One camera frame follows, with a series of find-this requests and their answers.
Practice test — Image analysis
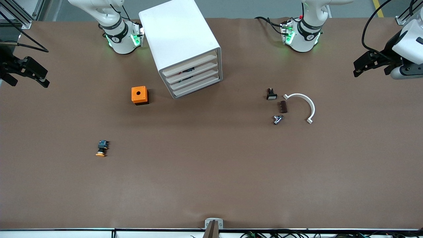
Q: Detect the yellow push button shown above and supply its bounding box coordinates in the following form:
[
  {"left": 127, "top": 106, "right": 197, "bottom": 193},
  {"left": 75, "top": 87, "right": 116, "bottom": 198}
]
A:
[{"left": 96, "top": 140, "right": 110, "bottom": 157}]

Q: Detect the white curved plastic arc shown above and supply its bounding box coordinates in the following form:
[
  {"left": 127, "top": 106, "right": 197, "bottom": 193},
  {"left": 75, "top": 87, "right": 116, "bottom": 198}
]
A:
[{"left": 283, "top": 93, "right": 316, "bottom": 124}]

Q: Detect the orange box with hole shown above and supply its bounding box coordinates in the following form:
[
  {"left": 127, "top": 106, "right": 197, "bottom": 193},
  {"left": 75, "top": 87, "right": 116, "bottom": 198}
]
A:
[{"left": 131, "top": 86, "right": 149, "bottom": 106}]

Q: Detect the brown table cover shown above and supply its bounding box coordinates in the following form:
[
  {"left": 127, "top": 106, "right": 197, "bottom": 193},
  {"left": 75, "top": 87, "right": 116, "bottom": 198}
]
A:
[{"left": 0, "top": 17, "right": 423, "bottom": 230}]

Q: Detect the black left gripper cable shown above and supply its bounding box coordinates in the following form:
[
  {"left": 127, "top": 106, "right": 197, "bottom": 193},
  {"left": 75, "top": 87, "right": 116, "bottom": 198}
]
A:
[{"left": 362, "top": 0, "right": 394, "bottom": 54}]

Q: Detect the aluminium frame profile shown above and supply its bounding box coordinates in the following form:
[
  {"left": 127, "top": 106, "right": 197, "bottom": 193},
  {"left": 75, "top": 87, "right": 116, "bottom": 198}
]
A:
[
  {"left": 395, "top": 0, "right": 423, "bottom": 25},
  {"left": 0, "top": 0, "right": 45, "bottom": 29}
]

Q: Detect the black base cable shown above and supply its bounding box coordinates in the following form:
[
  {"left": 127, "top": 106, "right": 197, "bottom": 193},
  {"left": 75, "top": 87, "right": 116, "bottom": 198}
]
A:
[
  {"left": 254, "top": 17, "right": 285, "bottom": 35},
  {"left": 111, "top": 3, "right": 132, "bottom": 21}
]

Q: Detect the white table edge rail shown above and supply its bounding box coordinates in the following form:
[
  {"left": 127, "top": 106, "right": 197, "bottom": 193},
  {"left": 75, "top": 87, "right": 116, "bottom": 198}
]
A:
[{"left": 0, "top": 228, "right": 423, "bottom": 238}]

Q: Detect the cable bundle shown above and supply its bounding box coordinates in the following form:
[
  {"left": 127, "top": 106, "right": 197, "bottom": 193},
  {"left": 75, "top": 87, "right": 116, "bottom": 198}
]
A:
[{"left": 240, "top": 231, "right": 394, "bottom": 238}]

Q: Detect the grey metal bracket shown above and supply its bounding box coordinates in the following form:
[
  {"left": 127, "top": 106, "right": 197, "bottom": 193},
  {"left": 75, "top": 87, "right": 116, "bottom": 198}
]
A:
[{"left": 205, "top": 218, "right": 224, "bottom": 229}]

